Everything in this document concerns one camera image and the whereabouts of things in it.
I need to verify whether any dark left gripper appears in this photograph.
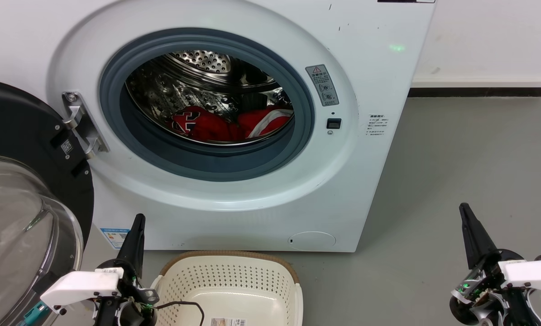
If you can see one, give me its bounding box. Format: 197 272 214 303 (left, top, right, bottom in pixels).
93 214 159 326

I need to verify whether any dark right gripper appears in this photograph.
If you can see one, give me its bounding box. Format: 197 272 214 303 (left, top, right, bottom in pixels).
449 203 531 326

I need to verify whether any white perforated laundry basket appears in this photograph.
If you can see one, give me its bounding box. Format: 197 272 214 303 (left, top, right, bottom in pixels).
150 250 303 326

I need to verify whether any washing machine door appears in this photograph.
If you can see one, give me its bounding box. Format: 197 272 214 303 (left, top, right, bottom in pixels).
0 78 94 326

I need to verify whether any stainless steel washing machine drum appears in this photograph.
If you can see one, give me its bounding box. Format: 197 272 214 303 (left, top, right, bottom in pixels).
125 50 295 146

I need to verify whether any blue energy label sticker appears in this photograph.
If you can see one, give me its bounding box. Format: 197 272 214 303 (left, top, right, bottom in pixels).
100 228 130 249

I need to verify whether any grey rubber door gasket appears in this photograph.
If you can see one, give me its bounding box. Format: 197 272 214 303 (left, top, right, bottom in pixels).
99 28 315 182

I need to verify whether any silver metal door hinge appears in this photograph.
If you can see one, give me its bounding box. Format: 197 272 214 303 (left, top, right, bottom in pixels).
62 91 109 159

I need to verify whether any white front-load washing machine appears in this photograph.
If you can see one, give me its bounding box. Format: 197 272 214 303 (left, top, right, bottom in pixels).
0 0 436 253

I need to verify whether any red and white garment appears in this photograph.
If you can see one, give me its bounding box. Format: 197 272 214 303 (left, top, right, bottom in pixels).
166 105 294 143

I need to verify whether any black baseboard strip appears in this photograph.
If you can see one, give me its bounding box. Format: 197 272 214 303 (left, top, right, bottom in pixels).
408 87 541 98

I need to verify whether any white text label sticker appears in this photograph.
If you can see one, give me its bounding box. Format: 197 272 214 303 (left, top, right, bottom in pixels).
366 113 391 138

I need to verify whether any round white filter cover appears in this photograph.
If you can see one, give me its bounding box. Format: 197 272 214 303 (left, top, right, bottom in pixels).
288 231 337 251

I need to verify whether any grey warning sticker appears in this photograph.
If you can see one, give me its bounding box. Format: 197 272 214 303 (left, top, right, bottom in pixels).
305 64 340 107

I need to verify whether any thin black cable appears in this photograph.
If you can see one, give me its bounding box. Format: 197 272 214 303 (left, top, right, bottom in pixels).
155 301 206 326

